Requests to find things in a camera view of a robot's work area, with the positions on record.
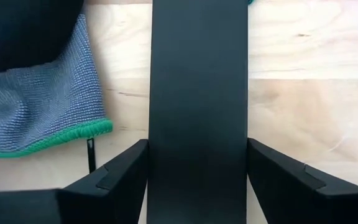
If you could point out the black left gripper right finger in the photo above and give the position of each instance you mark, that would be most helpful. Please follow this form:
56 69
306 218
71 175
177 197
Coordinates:
306 202

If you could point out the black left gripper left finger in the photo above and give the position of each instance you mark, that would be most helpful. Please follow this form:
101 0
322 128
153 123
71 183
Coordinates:
73 207

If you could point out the black zip tie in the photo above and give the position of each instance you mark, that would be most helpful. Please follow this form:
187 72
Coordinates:
91 155

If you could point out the black work glove grey cuff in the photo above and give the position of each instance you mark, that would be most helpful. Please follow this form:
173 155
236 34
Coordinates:
42 102

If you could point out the black duct cover strip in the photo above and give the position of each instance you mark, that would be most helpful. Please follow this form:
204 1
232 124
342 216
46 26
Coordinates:
197 93

